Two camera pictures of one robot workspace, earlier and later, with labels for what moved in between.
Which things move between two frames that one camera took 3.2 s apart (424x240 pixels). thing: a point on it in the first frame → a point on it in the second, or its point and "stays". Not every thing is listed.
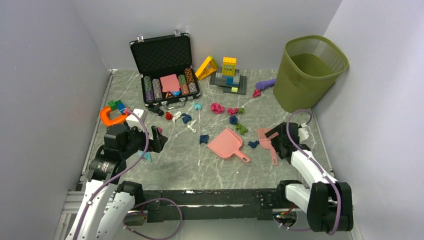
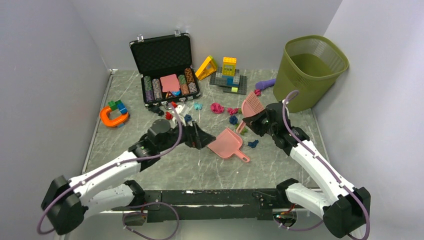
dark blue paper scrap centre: [233, 120] stays
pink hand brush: [266, 142] → [252, 104]
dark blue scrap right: [253, 144] stays
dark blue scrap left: [186, 118] stays
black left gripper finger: [156, 145] → [202, 143]
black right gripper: [274, 143] → [253, 123]
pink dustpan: [226, 144] stays
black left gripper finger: [156, 135] → [203, 138]
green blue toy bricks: [118, 104] stays
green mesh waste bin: [308, 69] stays
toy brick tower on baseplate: [229, 78] stays
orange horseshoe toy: [115, 120] stays
